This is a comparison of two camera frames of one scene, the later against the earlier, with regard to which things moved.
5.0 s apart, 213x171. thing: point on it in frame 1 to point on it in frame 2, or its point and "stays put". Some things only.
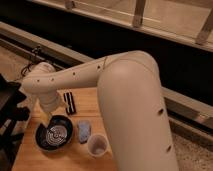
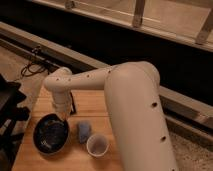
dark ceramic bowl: x=56 y=135 stays put
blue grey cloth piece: x=84 y=130 stays put
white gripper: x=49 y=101 to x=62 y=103
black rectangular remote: x=69 y=102 stays put
